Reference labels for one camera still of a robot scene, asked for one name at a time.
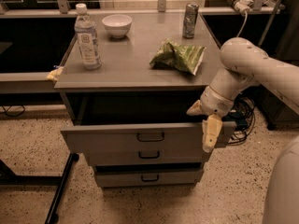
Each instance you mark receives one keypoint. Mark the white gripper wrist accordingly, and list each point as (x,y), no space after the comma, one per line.
(215,104)

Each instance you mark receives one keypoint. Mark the grey top drawer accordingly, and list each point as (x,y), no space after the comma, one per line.
(133,137)

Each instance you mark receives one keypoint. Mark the grey drawer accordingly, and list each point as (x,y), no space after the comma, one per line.
(133,137)
(149,179)
(147,157)

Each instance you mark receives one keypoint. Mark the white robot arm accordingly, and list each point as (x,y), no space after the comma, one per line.
(244,65)

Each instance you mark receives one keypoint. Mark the grey bottom drawer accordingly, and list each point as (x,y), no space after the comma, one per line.
(149,179)

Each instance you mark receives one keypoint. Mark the grey drawer cabinet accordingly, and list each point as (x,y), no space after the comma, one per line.
(126,90)

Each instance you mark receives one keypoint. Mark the grey middle drawer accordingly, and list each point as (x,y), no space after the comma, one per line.
(147,157)

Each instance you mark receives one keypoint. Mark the green chip bag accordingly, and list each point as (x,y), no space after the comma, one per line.
(185,58)

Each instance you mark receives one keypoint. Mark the tall metal drink can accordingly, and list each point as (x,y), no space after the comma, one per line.
(190,20)

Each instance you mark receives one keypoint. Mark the white plug adapter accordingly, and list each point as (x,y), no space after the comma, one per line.
(242,6)

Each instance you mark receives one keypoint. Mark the white ceramic bowl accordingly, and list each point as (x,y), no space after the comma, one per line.
(117,25)

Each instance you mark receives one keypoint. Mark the clear plastic water bottle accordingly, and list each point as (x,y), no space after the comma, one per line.
(85,29)

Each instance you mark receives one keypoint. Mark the grey metal pole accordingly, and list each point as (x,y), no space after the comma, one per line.
(269,23)

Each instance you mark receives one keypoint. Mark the yellow sponge on ledge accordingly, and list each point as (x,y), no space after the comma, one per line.
(54,74)

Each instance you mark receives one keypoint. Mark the black metal stand leg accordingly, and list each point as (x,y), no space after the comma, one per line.
(8,177)

